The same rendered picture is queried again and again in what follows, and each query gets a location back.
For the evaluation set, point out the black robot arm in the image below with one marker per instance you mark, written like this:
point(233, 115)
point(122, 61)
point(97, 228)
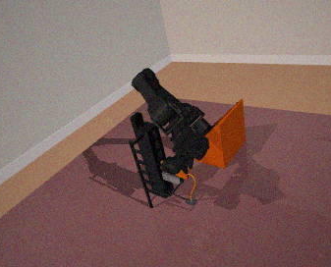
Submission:
point(163, 107)

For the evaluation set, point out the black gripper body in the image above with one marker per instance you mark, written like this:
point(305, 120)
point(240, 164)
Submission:
point(175, 164)

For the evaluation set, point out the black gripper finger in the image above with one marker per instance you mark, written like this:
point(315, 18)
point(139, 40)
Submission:
point(190, 158)
point(185, 168)

